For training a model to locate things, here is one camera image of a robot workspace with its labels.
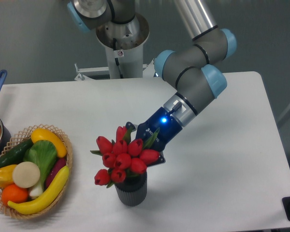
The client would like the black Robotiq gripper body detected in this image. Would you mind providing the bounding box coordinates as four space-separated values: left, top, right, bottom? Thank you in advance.
135 107 182 152

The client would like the red tulip bouquet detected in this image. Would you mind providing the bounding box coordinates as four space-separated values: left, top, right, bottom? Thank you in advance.
91 126 159 188

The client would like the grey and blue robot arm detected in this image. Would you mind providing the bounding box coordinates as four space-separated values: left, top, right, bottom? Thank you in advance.
67 0 237 152

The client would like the dark grey ribbed vase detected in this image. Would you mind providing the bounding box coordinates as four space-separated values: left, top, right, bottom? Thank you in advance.
115 173 147 206

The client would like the purple eggplant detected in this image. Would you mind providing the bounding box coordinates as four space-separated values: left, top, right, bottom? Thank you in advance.
44 158 66 189

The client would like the yellow squash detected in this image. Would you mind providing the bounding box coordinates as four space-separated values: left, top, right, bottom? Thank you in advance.
31 128 67 158

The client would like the green bok choy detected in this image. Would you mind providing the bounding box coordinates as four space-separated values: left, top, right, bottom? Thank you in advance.
23 140 57 199

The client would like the woven wicker basket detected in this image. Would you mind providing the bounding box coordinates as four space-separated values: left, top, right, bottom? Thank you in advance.
0 124 73 219

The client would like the beige round disc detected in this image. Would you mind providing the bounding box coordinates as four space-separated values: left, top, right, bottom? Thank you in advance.
12 161 40 189

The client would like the green cucumber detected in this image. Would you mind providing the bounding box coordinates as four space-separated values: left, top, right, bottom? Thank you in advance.
0 139 33 168

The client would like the yellow banana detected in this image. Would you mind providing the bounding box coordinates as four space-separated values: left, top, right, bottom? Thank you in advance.
8 165 70 215

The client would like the orange fruit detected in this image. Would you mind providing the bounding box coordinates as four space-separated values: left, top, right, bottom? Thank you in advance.
1 184 29 206

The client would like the yellow bell pepper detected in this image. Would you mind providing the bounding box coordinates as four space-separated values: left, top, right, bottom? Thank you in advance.
0 164 17 189

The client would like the white metal base bracket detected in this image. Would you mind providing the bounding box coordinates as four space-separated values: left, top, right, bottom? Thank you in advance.
74 58 159 81

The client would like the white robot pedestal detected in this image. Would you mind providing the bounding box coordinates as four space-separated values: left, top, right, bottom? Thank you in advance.
96 13 149 79

